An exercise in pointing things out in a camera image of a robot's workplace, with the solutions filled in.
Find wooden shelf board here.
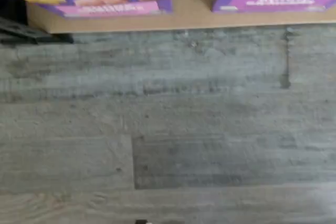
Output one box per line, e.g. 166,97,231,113
26,0,336,34

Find black metal shelf frame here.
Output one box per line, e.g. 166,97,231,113
0,0,75,46

